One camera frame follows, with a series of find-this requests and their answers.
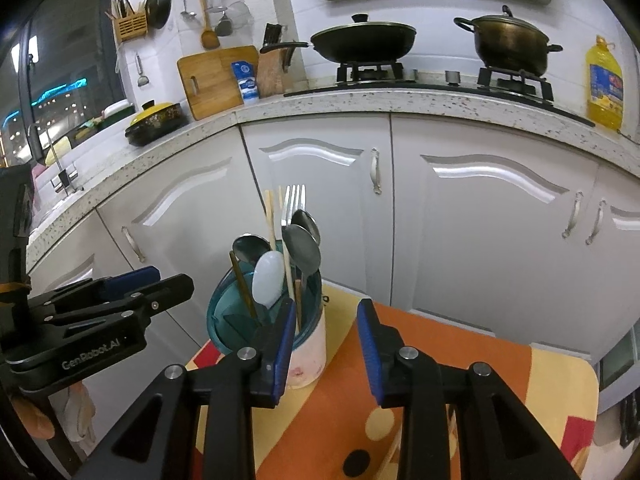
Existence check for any gold fork with dark handle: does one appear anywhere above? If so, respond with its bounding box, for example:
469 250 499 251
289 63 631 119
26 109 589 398
229 250 257 320

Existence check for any white plastic spoon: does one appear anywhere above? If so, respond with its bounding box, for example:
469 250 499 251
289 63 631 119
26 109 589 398
252 250 285 309

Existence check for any silver steel fork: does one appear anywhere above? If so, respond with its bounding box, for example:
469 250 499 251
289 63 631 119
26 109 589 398
280 184 306 226

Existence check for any kitchen faucet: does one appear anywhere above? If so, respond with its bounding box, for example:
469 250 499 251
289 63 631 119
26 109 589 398
26 122 78 195

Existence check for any gloved left hand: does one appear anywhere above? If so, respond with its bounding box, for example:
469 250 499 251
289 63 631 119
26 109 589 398
10 382 96 445

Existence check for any teal rimmed utensil holder cup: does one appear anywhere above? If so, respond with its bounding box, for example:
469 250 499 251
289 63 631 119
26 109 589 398
206 259 326 389

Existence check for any orange yellow patterned mat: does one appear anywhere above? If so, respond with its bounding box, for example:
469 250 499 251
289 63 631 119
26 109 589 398
184 278 600 480

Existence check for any pink rubber glove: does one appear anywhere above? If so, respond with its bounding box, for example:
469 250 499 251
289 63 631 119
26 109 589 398
32 162 47 211

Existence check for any light bamboo chopstick in cup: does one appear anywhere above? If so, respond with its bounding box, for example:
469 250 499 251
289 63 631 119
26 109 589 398
264 188 277 252

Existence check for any yellow lidded black casserole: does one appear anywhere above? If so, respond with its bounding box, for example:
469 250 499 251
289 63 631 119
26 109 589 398
125 100 188 148

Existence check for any wooden cutting board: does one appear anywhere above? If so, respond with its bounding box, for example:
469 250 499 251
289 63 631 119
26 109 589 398
177 46 258 120

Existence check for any small hanging steel spoon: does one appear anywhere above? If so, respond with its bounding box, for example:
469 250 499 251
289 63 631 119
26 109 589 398
134 53 150 88

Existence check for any blue white salt bag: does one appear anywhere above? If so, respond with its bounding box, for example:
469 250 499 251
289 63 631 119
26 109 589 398
231 61 259 104

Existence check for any wooden knife block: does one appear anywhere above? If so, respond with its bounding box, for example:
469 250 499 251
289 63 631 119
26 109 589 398
256 23 291 99

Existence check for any hanging wooden spatula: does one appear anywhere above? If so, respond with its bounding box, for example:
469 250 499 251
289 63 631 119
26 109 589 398
198 0 220 50

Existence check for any hanging steel turner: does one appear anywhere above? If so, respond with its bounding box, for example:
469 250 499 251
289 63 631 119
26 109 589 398
214 0 233 37

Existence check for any hanging black frying pan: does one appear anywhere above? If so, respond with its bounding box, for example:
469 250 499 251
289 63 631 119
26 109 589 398
145 0 171 29

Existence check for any black wok with lid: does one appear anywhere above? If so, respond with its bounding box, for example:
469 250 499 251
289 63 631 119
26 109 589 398
259 13 416 65

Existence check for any black gas stove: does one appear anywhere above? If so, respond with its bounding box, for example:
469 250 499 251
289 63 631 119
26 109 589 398
284 62 594 127

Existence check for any bronze stock pot with lid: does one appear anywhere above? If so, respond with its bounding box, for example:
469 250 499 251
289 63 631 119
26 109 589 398
454 4 563 77

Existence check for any yellow cooking oil bottle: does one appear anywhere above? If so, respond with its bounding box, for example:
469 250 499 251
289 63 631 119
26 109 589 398
586 35 624 131

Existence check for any bamboo chopstick wall holder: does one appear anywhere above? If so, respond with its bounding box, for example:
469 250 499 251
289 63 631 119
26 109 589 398
105 0 149 46

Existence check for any hanging wire skimmer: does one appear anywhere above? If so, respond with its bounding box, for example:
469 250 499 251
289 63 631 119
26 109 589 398
227 0 253 30

